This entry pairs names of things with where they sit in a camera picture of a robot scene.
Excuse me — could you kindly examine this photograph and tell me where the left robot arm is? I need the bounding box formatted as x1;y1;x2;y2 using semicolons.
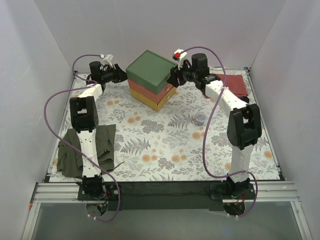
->
69;59;127;200

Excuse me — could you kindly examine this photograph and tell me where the purple cable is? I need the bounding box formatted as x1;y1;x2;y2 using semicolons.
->
186;46;258;221
43;53;123;223

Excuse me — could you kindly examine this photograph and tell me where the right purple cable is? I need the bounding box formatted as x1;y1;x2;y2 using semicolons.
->
186;46;258;221

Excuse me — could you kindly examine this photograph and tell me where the olive green folded cloth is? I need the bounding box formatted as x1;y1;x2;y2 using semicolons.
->
56;124;116;179

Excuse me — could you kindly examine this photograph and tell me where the red folded cloth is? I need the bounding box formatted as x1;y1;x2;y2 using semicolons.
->
225;74;248;97

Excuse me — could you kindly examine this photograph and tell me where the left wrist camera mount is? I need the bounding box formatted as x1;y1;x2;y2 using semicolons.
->
100;53;114;68

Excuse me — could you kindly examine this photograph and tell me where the aluminium frame rail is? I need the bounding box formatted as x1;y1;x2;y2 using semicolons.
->
22;181;313;240

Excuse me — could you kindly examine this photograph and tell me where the pink drawer box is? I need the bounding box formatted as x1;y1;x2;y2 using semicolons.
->
128;79;175;104

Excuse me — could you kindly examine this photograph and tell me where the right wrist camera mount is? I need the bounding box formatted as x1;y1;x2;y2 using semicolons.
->
172;49;188;70

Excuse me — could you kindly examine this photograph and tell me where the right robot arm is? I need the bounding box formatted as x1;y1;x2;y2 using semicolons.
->
167;49;262;199

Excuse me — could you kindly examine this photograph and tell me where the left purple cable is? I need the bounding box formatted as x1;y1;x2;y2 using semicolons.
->
43;53;123;223

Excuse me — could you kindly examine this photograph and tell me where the yellow bottom drawer box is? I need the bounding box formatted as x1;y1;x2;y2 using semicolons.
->
130;87;176;112

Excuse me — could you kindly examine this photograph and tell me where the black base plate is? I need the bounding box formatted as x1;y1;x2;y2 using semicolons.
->
77;181;258;212

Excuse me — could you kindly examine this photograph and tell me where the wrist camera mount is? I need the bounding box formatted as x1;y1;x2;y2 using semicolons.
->
172;49;188;70
100;53;114;68

